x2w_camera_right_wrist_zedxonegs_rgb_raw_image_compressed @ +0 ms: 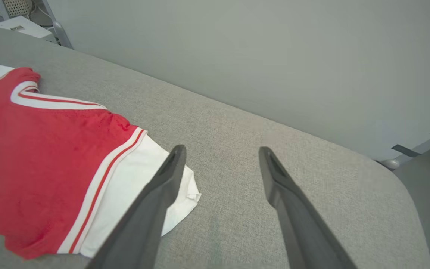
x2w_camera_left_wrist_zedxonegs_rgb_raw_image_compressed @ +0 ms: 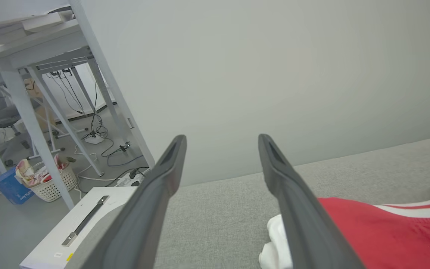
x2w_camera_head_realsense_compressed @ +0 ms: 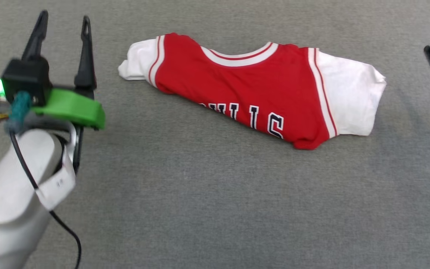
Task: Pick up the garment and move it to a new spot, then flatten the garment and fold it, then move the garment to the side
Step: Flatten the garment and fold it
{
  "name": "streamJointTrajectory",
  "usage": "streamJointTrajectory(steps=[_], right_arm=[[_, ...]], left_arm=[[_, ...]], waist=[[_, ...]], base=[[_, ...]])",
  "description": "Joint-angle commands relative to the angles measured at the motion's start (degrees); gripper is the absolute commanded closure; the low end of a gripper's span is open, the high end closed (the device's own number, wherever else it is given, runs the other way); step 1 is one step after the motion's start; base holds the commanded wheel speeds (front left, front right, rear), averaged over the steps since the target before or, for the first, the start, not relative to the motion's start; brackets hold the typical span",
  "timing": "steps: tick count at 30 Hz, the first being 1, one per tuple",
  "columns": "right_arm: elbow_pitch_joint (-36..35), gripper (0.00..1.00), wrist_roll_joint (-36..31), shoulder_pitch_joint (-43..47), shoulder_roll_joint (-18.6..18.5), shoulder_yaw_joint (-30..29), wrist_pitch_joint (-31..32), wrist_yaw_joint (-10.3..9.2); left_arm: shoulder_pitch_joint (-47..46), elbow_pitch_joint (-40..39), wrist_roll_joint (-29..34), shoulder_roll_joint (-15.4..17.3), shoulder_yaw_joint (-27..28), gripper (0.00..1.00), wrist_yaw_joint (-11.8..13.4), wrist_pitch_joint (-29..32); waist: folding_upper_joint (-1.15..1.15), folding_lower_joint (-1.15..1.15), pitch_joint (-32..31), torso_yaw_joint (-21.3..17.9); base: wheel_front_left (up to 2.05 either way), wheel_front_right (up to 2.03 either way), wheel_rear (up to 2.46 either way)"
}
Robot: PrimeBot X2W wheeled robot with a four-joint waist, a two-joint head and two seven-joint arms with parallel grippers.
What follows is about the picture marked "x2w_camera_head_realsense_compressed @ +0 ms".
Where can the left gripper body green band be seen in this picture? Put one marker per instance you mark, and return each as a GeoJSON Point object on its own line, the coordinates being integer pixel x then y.
{"type": "Point", "coordinates": [77, 108]}

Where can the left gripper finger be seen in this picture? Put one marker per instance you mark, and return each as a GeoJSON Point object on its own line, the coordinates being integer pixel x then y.
{"type": "Point", "coordinates": [39, 37]}
{"type": "Point", "coordinates": [86, 67]}

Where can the red and white basketball jersey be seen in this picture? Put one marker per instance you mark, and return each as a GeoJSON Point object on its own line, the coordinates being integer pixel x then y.
{"type": "Point", "coordinates": [245, 86]}

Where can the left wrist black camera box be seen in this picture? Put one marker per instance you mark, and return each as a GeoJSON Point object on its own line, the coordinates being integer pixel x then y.
{"type": "Point", "coordinates": [26, 76]}

